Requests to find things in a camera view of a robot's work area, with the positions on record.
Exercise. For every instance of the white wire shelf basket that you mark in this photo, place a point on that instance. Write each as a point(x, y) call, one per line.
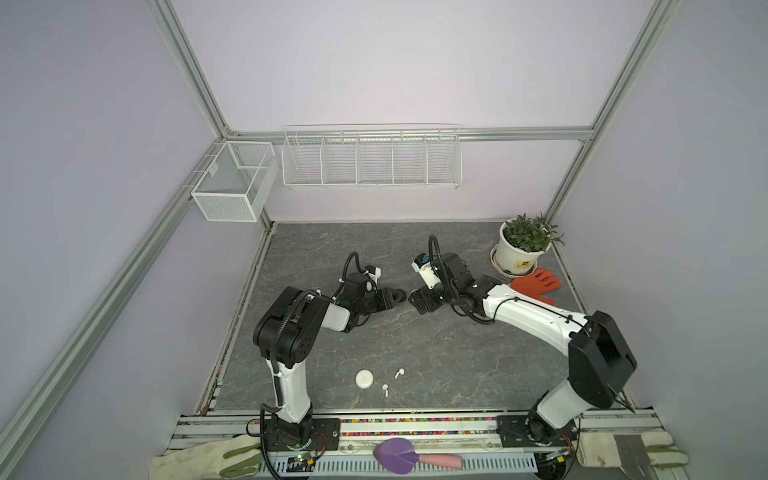
point(369, 156)

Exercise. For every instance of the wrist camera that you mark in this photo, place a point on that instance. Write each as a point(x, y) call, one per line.
point(423, 267)
point(374, 273)

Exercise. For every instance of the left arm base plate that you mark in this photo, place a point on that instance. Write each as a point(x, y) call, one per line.
point(314, 434)

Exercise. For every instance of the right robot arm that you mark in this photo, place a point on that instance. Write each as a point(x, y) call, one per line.
point(600, 362)

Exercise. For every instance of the white earbud charging case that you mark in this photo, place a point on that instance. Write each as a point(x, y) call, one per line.
point(364, 379)

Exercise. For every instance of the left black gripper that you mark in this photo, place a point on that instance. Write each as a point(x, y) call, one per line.
point(385, 298)

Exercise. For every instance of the red rubber glove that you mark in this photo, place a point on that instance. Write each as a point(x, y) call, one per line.
point(537, 285)

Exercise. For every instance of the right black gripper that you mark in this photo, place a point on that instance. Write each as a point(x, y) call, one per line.
point(417, 299)

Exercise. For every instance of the right white work glove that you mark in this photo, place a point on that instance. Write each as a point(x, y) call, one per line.
point(654, 448)

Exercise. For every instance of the left white work glove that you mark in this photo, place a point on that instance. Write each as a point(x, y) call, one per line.
point(236, 458)

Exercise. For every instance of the white work glove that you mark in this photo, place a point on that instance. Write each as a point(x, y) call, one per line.
point(654, 448)
point(236, 458)

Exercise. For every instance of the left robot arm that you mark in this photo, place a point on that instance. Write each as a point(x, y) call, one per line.
point(287, 332)

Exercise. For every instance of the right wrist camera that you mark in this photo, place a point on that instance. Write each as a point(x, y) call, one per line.
point(423, 267)

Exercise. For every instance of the white mesh box basket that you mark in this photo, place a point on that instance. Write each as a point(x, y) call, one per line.
point(236, 184)

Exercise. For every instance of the green potted plant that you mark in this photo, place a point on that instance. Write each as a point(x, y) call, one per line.
point(531, 234)

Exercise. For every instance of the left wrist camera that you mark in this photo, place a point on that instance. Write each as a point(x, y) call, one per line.
point(374, 273)

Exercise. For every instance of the purple scoop pink handle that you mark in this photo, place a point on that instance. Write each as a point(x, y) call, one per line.
point(397, 455)

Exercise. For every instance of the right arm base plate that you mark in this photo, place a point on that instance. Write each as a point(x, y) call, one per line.
point(518, 430)

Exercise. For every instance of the white plant pot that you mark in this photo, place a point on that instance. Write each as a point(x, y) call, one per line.
point(512, 262)

